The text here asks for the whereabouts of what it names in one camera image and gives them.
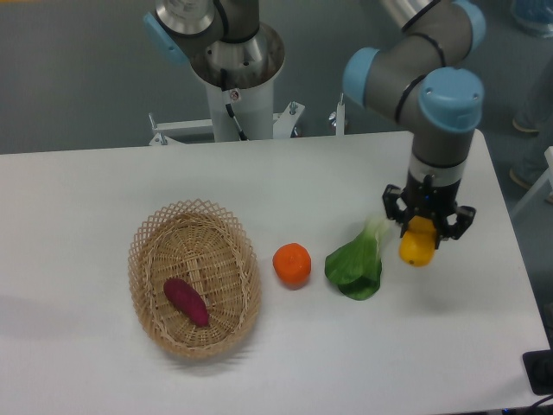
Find purple sweet potato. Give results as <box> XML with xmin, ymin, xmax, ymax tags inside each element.
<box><xmin>163</xmin><ymin>278</ymin><xmax>209</xmax><ymax>327</ymax></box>

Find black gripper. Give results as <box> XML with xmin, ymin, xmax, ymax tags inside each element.
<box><xmin>382</xmin><ymin>173</ymin><xmax>476</xmax><ymax>250</ymax></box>

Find green bok choy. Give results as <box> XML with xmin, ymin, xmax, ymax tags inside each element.
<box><xmin>324</xmin><ymin>215</ymin><xmax>388</xmax><ymax>301</ymax></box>

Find blue plastic bag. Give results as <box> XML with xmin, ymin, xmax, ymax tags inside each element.
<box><xmin>511</xmin><ymin>0</ymin><xmax>552</xmax><ymax>38</ymax></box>

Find yellow mango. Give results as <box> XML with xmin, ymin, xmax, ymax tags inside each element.
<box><xmin>398</xmin><ymin>216</ymin><xmax>437</xmax><ymax>267</ymax></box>

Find white furniture at right edge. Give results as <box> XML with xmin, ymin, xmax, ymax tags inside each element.
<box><xmin>509</xmin><ymin>146</ymin><xmax>552</xmax><ymax>222</ymax></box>

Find woven wicker basket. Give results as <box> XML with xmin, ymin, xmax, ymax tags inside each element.
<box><xmin>128</xmin><ymin>200</ymin><xmax>262</xmax><ymax>360</ymax></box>

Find black device at table edge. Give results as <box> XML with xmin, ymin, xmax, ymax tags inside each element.
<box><xmin>522</xmin><ymin>349</ymin><xmax>552</xmax><ymax>395</ymax></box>

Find black cable on pedestal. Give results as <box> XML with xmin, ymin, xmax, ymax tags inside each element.
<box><xmin>219</xmin><ymin>68</ymin><xmax>251</xmax><ymax>142</ymax></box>

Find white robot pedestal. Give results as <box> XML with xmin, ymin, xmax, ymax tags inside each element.
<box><xmin>188</xmin><ymin>23</ymin><xmax>286</xmax><ymax>143</ymax></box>

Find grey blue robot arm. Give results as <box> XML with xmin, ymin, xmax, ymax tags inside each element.
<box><xmin>143</xmin><ymin>1</ymin><xmax>486</xmax><ymax>248</ymax></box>

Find orange tangerine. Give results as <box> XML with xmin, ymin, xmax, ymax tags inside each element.
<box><xmin>272</xmin><ymin>243</ymin><xmax>312</xmax><ymax>289</ymax></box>

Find person's legs in jeans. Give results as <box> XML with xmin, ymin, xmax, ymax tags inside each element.
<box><xmin>508</xmin><ymin>55</ymin><xmax>553</xmax><ymax>191</ymax></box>

